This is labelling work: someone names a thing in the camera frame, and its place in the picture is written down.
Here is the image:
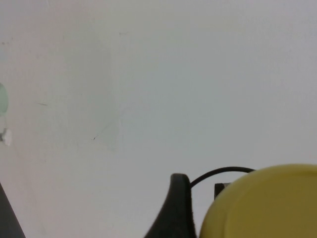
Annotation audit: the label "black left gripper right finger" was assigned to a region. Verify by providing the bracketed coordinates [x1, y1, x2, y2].
[214, 183, 231, 199]

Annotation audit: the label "pale green plastic cup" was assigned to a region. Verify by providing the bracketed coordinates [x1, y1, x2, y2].
[0, 83, 9, 117]

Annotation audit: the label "blue cup stand with pegs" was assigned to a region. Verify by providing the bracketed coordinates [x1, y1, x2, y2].
[0, 116, 12, 146]

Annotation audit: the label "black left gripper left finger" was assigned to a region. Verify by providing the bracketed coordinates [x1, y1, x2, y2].
[143, 173, 197, 238]

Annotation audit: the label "black cable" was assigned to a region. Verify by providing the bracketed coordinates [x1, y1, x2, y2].
[190, 167, 256, 187]

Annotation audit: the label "yellow plastic cup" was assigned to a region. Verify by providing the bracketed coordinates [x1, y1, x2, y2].
[199, 163, 317, 238]

